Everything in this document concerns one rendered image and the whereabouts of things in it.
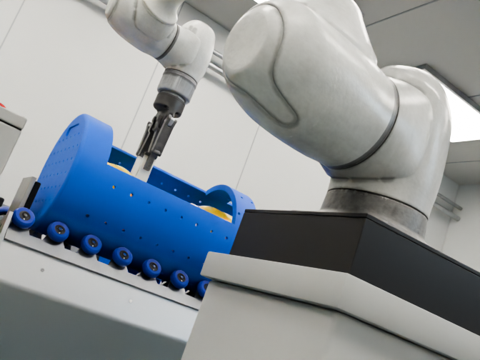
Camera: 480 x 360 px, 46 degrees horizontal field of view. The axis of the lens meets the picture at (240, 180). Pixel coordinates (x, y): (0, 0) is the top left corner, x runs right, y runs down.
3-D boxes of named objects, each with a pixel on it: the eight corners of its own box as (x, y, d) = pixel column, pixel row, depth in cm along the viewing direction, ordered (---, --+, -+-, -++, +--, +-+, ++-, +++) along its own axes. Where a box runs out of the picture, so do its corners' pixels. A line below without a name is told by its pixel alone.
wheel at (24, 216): (38, 211, 115) (34, 216, 116) (16, 202, 113) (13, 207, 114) (33, 227, 112) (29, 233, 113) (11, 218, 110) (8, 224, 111)
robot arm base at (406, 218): (466, 278, 84) (475, 243, 85) (378, 227, 72) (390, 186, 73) (369, 262, 99) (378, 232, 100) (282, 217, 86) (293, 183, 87)
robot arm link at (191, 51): (185, 91, 151) (145, 64, 144) (206, 41, 155) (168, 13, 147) (208, 86, 142) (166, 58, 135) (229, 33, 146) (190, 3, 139)
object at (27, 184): (18, 236, 117) (43, 181, 120) (7, 231, 116) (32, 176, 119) (9, 233, 126) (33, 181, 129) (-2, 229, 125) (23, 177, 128)
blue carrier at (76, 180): (352, 349, 152) (378, 249, 159) (44, 229, 111) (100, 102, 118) (287, 331, 176) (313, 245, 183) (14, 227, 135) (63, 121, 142)
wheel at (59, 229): (72, 223, 119) (67, 229, 120) (51, 216, 116) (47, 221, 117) (69, 241, 115) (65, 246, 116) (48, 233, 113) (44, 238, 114)
